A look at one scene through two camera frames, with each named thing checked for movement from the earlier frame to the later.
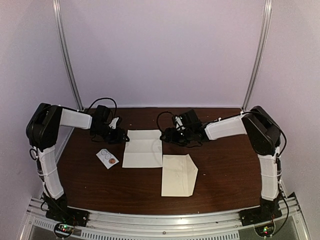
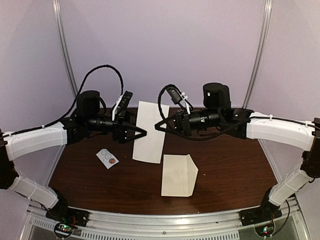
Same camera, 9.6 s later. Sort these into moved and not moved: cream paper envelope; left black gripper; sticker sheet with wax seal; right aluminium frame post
Moved: left black gripper
Not moved: sticker sheet with wax seal; cream paper envelope; right aluminium frame post
